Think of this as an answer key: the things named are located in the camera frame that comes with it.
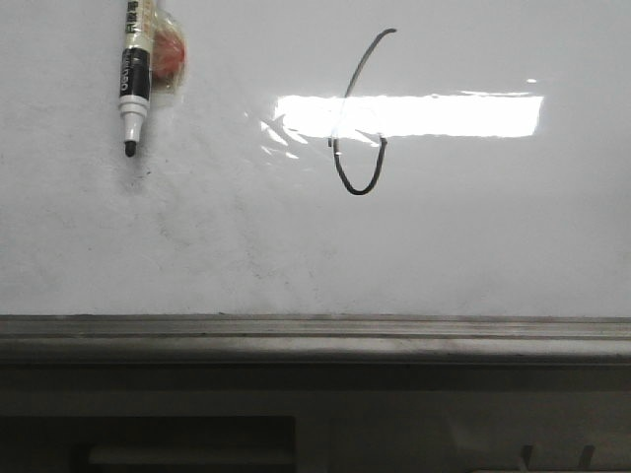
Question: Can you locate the grey aluminium marker tray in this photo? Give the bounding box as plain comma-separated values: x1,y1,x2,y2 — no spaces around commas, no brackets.
1,314,630,365

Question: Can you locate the red magnet taped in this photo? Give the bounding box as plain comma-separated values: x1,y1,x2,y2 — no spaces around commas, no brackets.
151,9,187,95

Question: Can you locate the black whiteboard marker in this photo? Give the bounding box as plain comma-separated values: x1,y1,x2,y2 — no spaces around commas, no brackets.
118,0,157,158

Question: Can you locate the white whiteboard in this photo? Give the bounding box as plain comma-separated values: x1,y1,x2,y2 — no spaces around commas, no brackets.
1,1,630,317

